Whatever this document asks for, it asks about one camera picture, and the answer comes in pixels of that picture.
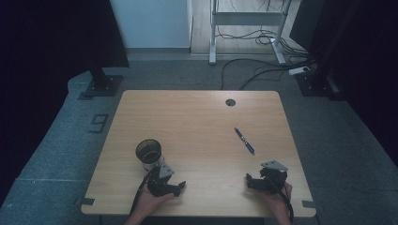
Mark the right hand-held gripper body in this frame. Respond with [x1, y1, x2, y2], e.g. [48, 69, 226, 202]
[256, 159, 289, 193]

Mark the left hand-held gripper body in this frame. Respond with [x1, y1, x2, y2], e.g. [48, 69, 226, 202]
[145, 161, 176, 198]

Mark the black mesh pen holder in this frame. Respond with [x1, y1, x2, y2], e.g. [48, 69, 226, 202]
[134, 138, 165, 172]

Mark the dark blue pen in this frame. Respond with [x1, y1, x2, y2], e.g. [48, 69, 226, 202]
[234, 127, 256, 157]

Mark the person's right hand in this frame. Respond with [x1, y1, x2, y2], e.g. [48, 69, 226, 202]
[262, 182, 294, 214]

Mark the person's left hand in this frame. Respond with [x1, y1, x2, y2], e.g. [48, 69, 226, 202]
[136, 185, 176, 218]

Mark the black stand base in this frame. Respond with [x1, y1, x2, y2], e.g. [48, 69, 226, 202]
[84, 67, 124, 98]
[295, 69, 341, 98]

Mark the white power strip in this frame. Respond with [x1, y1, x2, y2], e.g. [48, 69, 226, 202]
[287, 66, 313, 77]

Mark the black curtain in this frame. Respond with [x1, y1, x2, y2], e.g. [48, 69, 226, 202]
[0, 0, 130, 207]
[288, 0, 398, 167]

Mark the left hand-held gripper black cable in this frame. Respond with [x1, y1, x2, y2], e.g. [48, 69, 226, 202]
[129, 166, 159, 218]

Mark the hand-held gripper black cable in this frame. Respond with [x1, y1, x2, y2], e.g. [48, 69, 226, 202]
[268, 175, 295, 224]
[129, 166, 159, 218]

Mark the right hand-held gripper black cable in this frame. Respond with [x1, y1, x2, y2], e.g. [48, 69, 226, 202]
[268, 175, 295, 224]

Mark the black floor cable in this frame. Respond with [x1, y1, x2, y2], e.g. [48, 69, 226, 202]
[220, 57, 315, 92]

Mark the tangle of black floor cables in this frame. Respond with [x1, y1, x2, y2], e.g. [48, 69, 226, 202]
[215, 25, 312, 59]

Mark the white metal desk frame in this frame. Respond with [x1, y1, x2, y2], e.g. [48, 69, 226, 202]
[208, 0, 294, 67]

